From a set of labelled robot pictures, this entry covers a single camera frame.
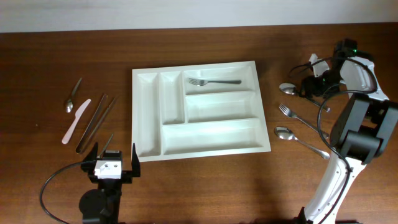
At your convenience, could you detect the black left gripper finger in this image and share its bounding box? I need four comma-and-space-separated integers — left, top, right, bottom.
131, 144, 141, 177
83, 142, 98, 162

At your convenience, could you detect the black left camera cable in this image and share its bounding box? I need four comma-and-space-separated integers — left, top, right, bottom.
39, 160, 94, 224

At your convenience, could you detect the black right camera cable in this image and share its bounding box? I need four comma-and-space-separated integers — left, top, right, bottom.
288, 56, 379, 224

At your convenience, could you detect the small metal teaspoon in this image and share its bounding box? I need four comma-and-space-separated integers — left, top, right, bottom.
64, 78, 82, 113

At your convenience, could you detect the small metal rod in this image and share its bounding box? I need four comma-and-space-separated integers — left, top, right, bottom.
98, 133, 114, 158

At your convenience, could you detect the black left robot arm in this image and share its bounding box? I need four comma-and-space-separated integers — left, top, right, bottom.
79, 143, 141, 223

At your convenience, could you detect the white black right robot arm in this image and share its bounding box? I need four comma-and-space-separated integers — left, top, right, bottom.
293, 39, 397, 223

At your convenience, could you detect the large metal spoon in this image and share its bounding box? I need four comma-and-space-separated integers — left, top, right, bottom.
279, 83, 321, 107
274, 126, 330, 160

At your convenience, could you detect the metal fork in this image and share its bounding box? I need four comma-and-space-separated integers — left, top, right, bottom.
188, 78, 241, 86
279, 103, 318, 133

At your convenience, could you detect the white plastic cutlery tray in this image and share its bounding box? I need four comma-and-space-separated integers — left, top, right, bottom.
131, 61, 271, 162

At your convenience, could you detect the black camera cable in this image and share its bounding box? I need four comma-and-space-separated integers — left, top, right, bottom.
39, 160, 94, 224
288, 56, 379, 224

